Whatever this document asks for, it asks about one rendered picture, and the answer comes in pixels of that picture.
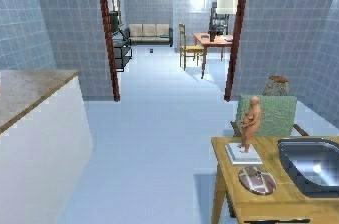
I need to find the white kitchen counter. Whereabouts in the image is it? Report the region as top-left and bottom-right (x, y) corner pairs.
(0, 69), (94, 224)

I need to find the yellow wooden chair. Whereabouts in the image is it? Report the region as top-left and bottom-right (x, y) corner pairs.
(177, 22), (206, 72)

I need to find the black metal shelf unit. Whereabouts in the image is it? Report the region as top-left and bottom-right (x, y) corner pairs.
(109, 10), (133, 73)

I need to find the orange wooden dining table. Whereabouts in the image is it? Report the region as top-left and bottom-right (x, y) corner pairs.
(191, 31), (234, 80)

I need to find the tan human figure statue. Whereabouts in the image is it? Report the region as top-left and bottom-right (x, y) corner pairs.
(224, 95), (264, 166)

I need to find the green cushioned wooden chair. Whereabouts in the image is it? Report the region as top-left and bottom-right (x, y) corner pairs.
(230, 94), (310, 138)

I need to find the red patterned oval plate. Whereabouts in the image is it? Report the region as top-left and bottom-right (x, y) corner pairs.
(237, 165), (278, 196)

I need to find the small brown wooden stool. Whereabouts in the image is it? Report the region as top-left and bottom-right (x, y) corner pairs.
(262, 75), (291, 97)

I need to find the light wooden table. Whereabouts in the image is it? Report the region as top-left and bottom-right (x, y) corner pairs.
(210, 135), (339, 224)

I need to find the steel sink basin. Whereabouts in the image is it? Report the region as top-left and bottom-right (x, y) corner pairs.
(276, 137), (339, 205)

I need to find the beige sofa with black frame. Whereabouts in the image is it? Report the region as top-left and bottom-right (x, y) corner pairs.
(127, 23), (174, 47)

